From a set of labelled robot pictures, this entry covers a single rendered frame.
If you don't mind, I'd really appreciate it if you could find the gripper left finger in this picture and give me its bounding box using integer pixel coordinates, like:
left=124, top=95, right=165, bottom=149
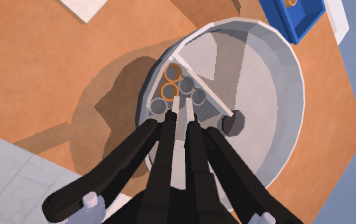
left=42, top=96, right=180, bottom=224

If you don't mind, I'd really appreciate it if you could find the grey metal bushing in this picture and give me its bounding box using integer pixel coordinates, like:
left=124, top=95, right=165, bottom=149
left=174, top=76, right=195, bottom=95
left=149, top=96, right=168, bottom=116
left=185, top=88, right=206, bottom=106

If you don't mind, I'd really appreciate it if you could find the bronze bushing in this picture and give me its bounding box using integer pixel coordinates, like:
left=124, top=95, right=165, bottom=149
left=157, top=82, right=179, bottom=102
left=283, top=0, right=297, bottom=9
left=161, top=63, right=182, bottom=83

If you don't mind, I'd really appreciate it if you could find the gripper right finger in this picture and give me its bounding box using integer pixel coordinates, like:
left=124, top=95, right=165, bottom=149
left=183, top=98, right=304, bottom=224

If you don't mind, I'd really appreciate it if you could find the blue crate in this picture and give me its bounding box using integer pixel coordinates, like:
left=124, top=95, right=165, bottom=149
left=259, top=0, right=326, bottom=45

